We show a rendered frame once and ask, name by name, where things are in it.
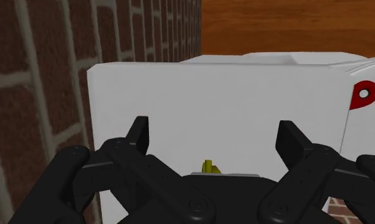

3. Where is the small yellow object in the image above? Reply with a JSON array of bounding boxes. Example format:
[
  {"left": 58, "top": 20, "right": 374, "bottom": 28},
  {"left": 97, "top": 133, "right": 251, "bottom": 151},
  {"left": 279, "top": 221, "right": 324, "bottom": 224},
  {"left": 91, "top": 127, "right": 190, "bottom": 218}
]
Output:
[{"left": 201, "top": 159, "right": 222, "bottom": 174}]

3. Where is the white toilet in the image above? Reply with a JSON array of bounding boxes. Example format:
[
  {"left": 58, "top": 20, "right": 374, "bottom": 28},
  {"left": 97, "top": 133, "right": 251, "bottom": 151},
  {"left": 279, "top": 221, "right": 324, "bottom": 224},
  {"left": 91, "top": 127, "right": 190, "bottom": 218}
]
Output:
[{"left": 87, "top": 52, "right": 370, "bottom": 224}]

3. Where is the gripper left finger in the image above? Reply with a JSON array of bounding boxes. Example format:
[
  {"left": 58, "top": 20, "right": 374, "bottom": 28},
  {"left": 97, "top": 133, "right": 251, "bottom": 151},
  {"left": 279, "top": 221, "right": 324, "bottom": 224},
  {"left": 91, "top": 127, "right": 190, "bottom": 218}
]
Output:
[{"left": 7, "top": 116, "right": 217, "bottom": 224}]

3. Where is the white box with red mark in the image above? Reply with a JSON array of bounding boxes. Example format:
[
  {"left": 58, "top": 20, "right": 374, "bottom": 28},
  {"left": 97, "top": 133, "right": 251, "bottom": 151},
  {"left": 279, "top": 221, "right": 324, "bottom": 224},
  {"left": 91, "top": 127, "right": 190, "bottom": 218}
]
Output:
[{"left": 338, "top": 55, "right": 375, "bottom": 163}]

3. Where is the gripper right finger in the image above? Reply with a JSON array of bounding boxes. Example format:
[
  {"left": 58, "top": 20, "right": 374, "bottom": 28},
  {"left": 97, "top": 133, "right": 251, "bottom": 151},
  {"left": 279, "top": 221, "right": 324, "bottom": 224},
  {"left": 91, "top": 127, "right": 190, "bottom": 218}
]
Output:
[{"left": 257, "top": 120, "right": 375, "bottom": 224}]

